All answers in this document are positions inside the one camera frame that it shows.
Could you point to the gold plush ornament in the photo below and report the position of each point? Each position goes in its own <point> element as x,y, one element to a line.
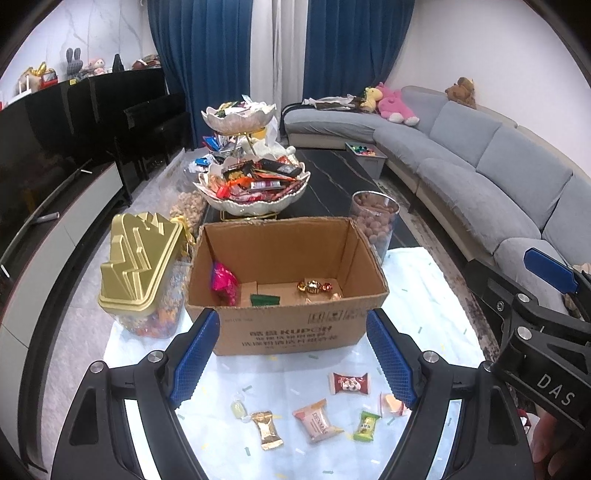
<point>32,76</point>

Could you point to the gold wrapper candy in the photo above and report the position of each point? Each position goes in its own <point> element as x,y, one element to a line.
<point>268,429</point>

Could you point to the pink plush toy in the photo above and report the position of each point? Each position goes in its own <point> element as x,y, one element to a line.
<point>395,104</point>

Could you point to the yellow plush toy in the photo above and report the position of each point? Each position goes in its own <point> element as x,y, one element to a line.
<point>371,98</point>

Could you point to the dark green snack packet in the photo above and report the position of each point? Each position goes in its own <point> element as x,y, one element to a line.
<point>265,300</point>

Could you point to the pile of assorted snack packets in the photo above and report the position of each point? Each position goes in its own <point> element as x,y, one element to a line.
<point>212,147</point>

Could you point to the person's right hand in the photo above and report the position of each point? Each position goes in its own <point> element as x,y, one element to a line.
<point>549,438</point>

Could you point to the brown cardboard box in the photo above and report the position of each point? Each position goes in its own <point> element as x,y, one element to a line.
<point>286,332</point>

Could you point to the light blue confetti cloth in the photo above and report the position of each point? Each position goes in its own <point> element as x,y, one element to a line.
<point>295,374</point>

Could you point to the large black television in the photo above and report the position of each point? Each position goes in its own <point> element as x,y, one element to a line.
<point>37,152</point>

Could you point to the white sheer curtain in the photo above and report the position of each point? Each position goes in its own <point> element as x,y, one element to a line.
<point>277,46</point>

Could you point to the red brown snack packet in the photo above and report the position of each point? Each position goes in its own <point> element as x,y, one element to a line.
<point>350,384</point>

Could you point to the blue curtain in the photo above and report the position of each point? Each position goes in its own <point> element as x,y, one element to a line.
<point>198,60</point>
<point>355,41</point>

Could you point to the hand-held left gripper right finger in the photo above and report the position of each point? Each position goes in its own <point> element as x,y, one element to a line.
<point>392,360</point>

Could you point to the grey storage box with toys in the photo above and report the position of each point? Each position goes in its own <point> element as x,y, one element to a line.
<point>369,161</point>

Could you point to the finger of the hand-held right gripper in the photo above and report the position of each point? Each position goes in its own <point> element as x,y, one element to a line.
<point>498,300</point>
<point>551,272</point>

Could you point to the clear bag of nuts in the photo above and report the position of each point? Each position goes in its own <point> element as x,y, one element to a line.
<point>189,210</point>

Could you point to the pink doll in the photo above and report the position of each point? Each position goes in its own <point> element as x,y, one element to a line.
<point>97,68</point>

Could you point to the grey bunny plush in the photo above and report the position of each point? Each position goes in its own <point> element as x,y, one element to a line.
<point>74,67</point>

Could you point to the grey television cabinet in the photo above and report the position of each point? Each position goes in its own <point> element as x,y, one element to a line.
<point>60,240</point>

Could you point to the red gift box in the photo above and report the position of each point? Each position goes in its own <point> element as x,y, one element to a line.
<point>50,78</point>

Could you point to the black upright piano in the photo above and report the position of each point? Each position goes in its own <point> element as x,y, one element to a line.
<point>138,92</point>

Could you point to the tiered white snack bowl stand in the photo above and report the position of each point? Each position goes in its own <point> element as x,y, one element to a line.
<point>254,203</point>

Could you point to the black metronome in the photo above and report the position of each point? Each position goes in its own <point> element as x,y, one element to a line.
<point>118,63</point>

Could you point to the candy jar with gold lid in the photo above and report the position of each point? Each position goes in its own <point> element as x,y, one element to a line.
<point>138,258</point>

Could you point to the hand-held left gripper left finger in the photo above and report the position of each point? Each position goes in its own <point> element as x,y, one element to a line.
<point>194,360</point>

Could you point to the pale green candy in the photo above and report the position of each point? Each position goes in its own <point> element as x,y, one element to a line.
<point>238,408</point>

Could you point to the magenta snack packet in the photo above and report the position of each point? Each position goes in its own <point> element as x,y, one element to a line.
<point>224,281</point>

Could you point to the grey remote control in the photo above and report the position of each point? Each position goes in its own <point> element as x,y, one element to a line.
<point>48,217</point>

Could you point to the brown teddy bear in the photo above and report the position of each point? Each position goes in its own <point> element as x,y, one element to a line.
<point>461,92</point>

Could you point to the grey sectional sofa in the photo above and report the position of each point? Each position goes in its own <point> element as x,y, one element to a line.
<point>461,152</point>

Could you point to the orange patterned snack packet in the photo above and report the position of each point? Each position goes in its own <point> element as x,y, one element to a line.
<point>391,405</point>

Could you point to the small green snack packet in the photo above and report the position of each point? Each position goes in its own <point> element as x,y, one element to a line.
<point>367,425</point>

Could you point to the glass jar of nuts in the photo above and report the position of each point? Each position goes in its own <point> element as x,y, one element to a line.
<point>374,221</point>

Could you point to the pale pink snack packet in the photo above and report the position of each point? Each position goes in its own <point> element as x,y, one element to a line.
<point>316,422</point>

